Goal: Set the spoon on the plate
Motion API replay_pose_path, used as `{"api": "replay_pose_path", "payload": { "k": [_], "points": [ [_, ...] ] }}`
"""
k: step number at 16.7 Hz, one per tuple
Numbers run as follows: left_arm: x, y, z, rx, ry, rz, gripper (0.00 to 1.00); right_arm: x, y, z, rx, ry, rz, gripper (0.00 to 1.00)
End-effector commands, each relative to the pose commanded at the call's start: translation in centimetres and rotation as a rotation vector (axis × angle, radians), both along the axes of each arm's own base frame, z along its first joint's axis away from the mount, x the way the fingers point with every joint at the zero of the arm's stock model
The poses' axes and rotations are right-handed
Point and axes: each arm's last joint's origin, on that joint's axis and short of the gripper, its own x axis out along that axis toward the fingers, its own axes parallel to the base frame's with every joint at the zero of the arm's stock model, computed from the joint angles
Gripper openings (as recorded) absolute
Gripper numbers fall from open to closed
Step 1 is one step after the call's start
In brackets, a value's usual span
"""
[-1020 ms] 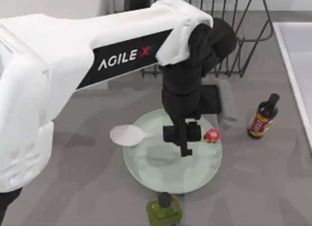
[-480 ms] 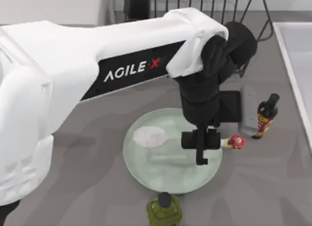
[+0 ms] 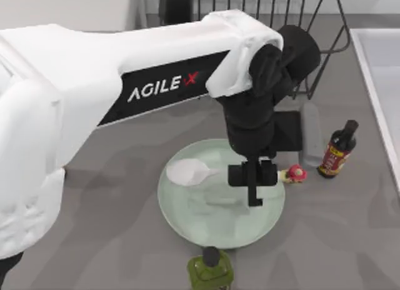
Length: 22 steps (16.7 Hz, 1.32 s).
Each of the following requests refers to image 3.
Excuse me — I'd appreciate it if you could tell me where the pale green plate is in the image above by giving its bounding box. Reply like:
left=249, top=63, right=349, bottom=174
left=157, top=138, right=287, bottom=250

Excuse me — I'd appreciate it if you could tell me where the black wire rack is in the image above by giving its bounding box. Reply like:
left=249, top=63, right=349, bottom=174
left=158, top=0, right=351, bottom=101

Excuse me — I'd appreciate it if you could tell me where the white spoon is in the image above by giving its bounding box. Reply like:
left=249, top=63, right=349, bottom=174
left=165, top=158, right=228, bottom=188

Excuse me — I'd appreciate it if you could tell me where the green bottle with black cap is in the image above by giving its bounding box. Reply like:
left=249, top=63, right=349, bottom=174
left=186, top=246, right=235, bottom=290

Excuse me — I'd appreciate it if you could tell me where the dark bottle with red label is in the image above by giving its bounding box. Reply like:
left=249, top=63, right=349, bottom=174
left=316, top=119, right=360, bottom=180

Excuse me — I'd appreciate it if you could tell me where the small red and yellow bottle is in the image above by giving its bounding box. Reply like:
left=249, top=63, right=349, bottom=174
left=277, top=164, right=309, bottom=185

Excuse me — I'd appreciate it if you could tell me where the black cutlery holder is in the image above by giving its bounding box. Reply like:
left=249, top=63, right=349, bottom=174
left=159, top=0, right=194, bottom=24

